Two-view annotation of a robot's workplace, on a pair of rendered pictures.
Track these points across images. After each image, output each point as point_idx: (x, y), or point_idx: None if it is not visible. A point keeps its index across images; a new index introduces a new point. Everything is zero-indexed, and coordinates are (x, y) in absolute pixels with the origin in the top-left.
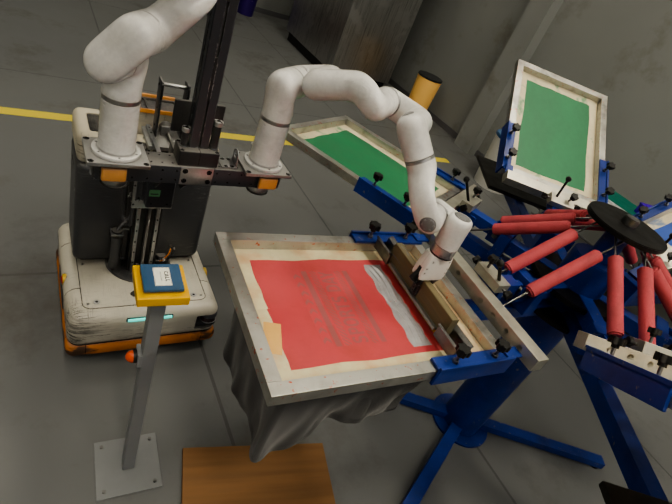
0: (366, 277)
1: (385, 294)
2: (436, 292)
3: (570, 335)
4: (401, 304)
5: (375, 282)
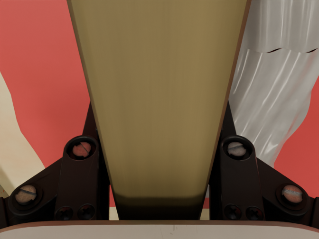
0: (295, 161)
1: (296, 91)
2: (148, 51)
3: None
4: (268, 21)
5: (282, 144)
